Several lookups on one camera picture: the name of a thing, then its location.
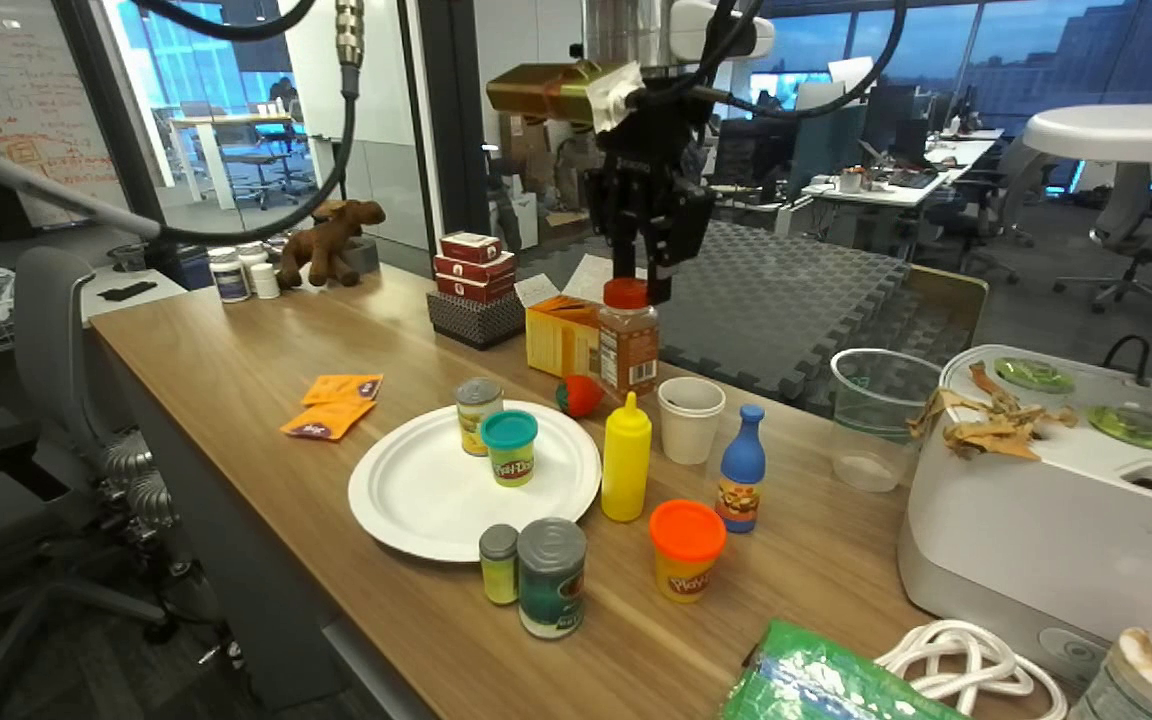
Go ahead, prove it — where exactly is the patterned grey box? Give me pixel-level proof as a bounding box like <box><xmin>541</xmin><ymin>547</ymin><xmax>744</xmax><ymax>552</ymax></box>
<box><xmin>429</xmin><ymin>293</ymin><xmax>526</xmax><ymax>348</ymax></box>

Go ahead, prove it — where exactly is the white paper cup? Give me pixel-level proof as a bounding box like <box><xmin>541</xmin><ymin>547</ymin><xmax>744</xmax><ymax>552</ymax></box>
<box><xmin>657</xmin><ymin>377</ymin><xmax>729</xmax><ymax>465</ymax></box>

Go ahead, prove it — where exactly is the white rope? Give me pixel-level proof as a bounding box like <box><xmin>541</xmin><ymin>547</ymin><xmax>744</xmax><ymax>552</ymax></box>
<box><xmin>873</xmin><ymin>616</ymin><xmax>1071</xmax><ymax>720</ymax></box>

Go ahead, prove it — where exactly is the yellow label tin can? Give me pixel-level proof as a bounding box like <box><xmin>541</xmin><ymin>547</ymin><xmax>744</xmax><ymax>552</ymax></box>
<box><xmin>455</xmin><ymin>381</ymin><xmax>504</xmax><ymax>458</ymax></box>

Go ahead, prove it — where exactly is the open yellow cardboard box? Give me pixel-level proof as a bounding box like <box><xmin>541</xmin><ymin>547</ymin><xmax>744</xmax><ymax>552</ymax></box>
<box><xmin>514</xmin><ymin>255</ymin><xmax>611</xmax><ymax>377</ymax></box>

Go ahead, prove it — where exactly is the brown wrist camera box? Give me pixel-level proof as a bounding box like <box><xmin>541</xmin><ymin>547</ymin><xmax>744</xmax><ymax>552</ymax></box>
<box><xmin>490</xmin><ymin>64</ymin><xmax>645</xmax><ymax>133</ymax></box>

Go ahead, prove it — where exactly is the left orange tea packet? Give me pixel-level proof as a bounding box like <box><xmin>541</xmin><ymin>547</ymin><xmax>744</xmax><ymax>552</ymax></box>
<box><xmin>284</xmin><ymin>400</ymin><xmax>371</xmax><ymax>444</ymax></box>

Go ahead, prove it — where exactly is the yellow mustard bottle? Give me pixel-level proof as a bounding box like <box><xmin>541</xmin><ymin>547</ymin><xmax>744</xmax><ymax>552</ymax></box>
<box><xmin>602</xmin><ymin>394</ymin><xmax>654</xmax><ymax>519</ymax></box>

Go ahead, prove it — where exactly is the white appliance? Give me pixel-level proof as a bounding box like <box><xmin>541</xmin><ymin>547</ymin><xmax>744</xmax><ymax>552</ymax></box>
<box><xmin>902</xmin><ymin>345</ymin><xmax>1152</xmax><ymax>676</ymax></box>

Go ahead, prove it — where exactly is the top red box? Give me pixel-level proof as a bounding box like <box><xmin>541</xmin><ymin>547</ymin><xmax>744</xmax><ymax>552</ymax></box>
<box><xmin>439</xmin><ymin>233</ymin><xmax>504</xmax><ymax>264</ymax></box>

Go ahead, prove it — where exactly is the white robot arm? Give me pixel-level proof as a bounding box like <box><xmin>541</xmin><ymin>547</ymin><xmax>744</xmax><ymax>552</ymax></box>
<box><xmin>583</xmin><ymin>0</ymin><xmax>776</xmax><ymax>306</ymax></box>

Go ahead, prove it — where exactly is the teal lid play-doh tub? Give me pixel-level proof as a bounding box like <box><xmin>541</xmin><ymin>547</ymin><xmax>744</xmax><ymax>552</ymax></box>
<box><xmin>481</xmin><ymin>408</ymin><xmax>541</xmax><ymax>486</ymax></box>

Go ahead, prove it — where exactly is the middle red box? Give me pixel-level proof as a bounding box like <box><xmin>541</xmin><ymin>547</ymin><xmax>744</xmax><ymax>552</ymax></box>
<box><xmin>433</xmin><ymin>252</ymin><xmax>514</xmax><ymax>283</ymax></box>

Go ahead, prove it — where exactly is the red strawberry plush toy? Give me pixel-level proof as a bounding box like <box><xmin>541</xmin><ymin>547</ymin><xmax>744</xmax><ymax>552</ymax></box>
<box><xmin>559</xmin><ymin>371</ymin><xmax>607</xmax><ymax>419</ymax></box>

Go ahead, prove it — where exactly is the blue cap figure bottle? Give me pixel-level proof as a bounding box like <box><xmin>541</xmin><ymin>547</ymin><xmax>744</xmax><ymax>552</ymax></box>
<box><xmin>718</xmin><ymin>406</ymin><xmax>764</xmax><ymax>535</ymax></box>

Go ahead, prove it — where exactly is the right orange tea packet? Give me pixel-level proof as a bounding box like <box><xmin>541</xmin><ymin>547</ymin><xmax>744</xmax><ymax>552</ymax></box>
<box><xmin>302</xmin><ymin>377</ymin><xmax>384</xmax><ymax>408</ymax></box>

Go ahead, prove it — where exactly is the clear plastic cup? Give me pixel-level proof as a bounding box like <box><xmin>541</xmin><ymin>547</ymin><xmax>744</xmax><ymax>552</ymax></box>
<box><xmin>829</xmin><ymin>348</ymin><xmax>939</xmax><ymax>491</ymax></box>

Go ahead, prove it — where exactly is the orange lid play-doh tub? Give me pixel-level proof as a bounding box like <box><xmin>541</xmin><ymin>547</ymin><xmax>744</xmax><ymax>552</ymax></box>
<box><xmin>650</xmin><ymin>502</ymin><xmax>729</xmax><ymax>601</ymax></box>

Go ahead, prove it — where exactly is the green snack bag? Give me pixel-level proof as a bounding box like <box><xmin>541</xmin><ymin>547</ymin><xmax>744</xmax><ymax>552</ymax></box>
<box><xmin>722</xmin><ymin>620</ymin><xmax>965</xmax><ymax>720</ymax></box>

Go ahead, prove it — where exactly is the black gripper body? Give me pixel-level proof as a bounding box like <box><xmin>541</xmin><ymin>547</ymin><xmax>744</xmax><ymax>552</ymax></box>
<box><xmin>583</xmin><ymin>82</ymin><xmax>718</xmax><ymax>269</ymax></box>

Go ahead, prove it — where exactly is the brown plush toy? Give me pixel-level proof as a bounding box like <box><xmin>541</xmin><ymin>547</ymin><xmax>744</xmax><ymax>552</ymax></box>
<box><xmin>276</xmin><ymin>200</ymin><xmax>384</xmax><ymax>293</ymax></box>

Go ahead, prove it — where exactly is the bottom red box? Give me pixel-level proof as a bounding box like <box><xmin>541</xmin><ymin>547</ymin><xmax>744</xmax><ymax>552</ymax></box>
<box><xmin>438</xmin><ymin>272</ymin><xmax>514</xmax><ymax>306</ymax></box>

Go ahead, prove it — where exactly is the orange tea packet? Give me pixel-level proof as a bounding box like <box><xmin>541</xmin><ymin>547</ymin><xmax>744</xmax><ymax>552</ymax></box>
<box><xmin>284</xmin><ymin>400</ymin><xmax>371</xmax><ymax>444</ymax></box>
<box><xmin>302</xmin><ymin>377</ymin><xmax>384</xmax><ymax>408</ymax></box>

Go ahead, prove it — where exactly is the red lid spice jar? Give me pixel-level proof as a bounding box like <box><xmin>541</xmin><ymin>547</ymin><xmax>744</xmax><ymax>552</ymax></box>
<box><xmin>595</xmin><ymin>275</ymin><xmax>660</xmax><ymax>394</ymax></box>

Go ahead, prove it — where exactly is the red box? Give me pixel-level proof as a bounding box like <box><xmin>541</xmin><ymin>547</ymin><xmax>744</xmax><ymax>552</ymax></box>
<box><xmin>439</xmin><ymin>233</ymin><xmax>504</xmax><ymax>264</ymax></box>
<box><xmin>433</xmin><ymin>252</ymin><xmax>514</xmax><ymax>283</ymax></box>
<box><xmin>438</xmin><ymin>272</ymin><xmax>514</xmax><ymax>306</ymax></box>

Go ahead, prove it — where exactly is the small yellow-green can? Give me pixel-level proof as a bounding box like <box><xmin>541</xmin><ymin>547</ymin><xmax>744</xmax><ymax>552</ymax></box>
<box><xmin>481</xmin><ymin>523</ymin><xmax>519</xmax><ymax>609</ymax></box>

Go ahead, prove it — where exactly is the white round plate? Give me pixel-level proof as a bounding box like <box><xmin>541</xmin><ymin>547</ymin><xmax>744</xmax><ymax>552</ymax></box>
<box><xmin>347</xmin><ymin>400</ymin><xmax>602</xmax><ymax>563</ymax></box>

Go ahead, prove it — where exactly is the large green label can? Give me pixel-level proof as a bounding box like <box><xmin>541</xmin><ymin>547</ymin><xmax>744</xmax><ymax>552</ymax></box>
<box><xmin>518</xmin><ymin>518</ymin><xmax>583</xmax><ymax>641</ymax></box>

